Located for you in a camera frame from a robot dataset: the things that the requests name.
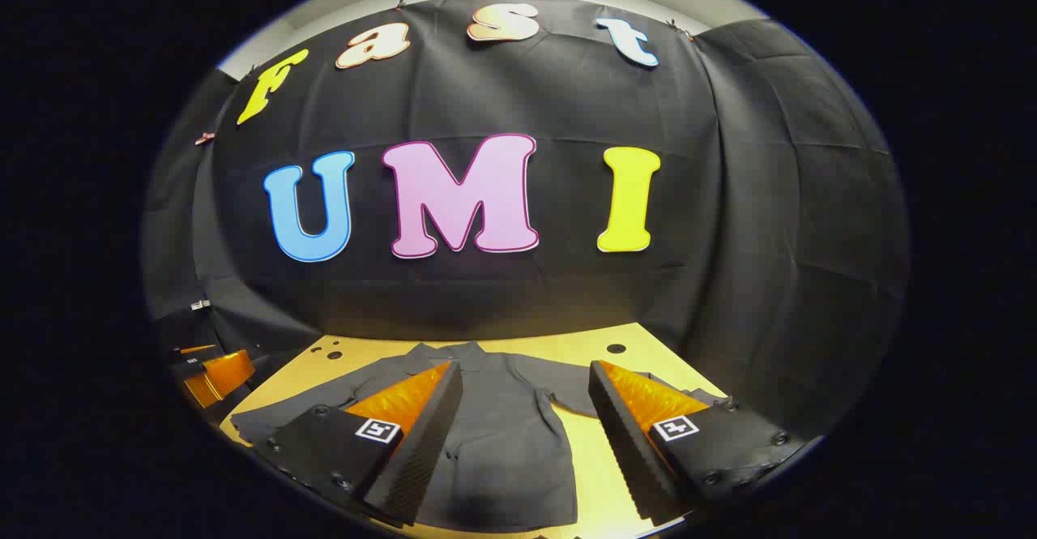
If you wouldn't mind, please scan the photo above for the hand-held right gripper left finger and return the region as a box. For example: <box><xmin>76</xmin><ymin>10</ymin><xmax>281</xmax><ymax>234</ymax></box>
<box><xmin>255</xmin><ymin>361</ymin><xmax>465</xmax><ymax>528</ymax></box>

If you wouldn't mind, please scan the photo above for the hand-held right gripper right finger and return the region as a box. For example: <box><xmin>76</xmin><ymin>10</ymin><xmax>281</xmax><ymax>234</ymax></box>
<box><xmin>588</xmin><ymin>359</ymin><xmax>811</xmax><ymax>525</ymax></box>

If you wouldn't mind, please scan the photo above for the grey button shirt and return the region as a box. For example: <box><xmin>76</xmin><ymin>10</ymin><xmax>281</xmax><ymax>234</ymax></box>
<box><xmin>229</xmin><ymin>341</ymin><xmax>730</xmax><ymax>533</ymax></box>

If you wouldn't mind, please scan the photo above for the black backdrop cloth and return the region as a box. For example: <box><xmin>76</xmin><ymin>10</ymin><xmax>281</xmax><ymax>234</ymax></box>
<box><xmin>142</xmin><ymin>0</ymin><xmax>912</xmax><ymax>443</ymax></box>

